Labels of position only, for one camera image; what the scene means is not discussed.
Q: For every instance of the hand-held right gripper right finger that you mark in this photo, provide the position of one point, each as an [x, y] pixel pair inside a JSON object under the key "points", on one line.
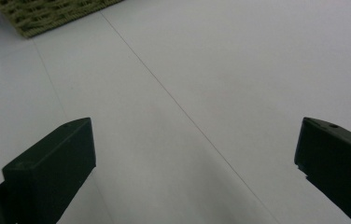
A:
{"points": [[338, 161]]}

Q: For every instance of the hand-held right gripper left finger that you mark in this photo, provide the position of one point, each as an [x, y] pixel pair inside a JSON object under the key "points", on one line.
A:
{"points": [[52, 168]]}

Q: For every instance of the green woven basket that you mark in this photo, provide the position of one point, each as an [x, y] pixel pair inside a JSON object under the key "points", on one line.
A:
{"points": [[49, 15]]}

